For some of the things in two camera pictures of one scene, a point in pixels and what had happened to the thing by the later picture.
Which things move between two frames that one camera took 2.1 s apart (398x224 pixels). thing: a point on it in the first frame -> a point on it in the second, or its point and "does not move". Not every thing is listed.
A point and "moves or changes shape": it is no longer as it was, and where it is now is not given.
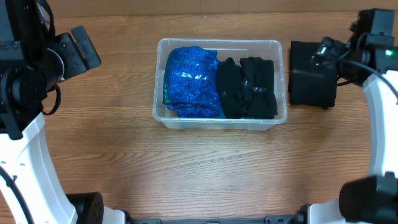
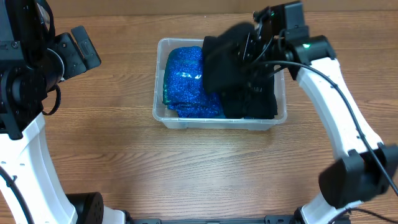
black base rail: [268, 219] does not move
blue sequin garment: [191, 86] does not move
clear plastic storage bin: [227, 47] does not move
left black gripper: [66, 46] does not move
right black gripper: [328, 50] -> [233, 58]
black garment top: [310, 84] moves or changes shape
